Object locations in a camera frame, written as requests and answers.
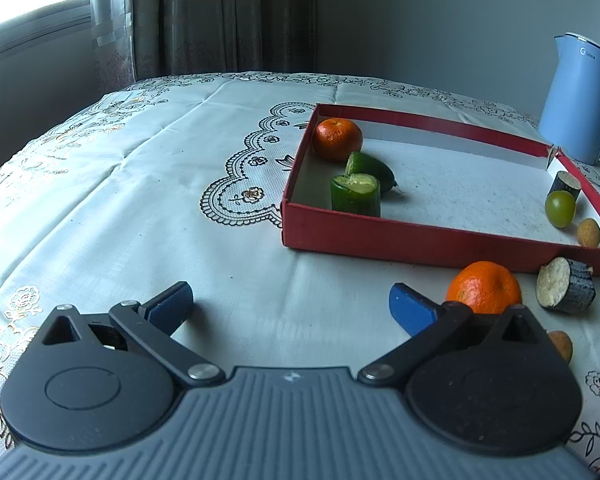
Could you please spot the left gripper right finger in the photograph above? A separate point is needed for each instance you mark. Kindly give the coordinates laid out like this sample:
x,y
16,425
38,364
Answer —
x,y
433,329

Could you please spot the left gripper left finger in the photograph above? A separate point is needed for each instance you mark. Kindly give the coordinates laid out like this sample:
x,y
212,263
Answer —
x,y
151,326

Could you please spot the green cucumber chunk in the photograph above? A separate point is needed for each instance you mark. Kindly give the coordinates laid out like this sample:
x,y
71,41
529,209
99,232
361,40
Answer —
x,y
355,194

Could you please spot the green tomato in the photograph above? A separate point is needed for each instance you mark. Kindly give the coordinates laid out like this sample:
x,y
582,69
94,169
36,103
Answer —
x,y
560,208

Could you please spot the tan longan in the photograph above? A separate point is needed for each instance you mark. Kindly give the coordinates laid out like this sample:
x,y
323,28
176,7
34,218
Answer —
x,y
562,343
588,233

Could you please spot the orange mandarin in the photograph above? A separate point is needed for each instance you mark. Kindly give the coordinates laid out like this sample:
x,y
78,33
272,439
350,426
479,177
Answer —
x,y
334,139
485,287

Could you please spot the tan longan front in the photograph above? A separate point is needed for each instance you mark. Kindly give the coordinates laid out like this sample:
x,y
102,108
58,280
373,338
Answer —
x,y
562,343

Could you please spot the red shallow cardboard box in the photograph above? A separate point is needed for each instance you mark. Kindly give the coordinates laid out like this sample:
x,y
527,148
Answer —
x,y
463,193

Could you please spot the dark sugarcane piece on table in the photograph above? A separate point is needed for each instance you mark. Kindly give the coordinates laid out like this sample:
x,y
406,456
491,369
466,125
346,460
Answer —
x,y
565,285

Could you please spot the white embroidered tablecloth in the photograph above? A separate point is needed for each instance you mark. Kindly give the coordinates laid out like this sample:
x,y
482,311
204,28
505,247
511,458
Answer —
x,y
180,178

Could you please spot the green lime piece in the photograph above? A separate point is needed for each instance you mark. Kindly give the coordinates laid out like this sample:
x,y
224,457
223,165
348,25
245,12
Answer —
x,y
361,163

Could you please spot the dark sugarcane piece in box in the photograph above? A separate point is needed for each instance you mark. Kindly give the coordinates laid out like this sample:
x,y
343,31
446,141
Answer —
x,y
564,181

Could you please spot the blue electric kettle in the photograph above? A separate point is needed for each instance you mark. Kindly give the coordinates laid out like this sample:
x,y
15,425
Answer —
x,y
570,117

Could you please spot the brown curtain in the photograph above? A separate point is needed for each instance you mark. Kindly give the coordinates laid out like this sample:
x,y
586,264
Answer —
x,y
140,39

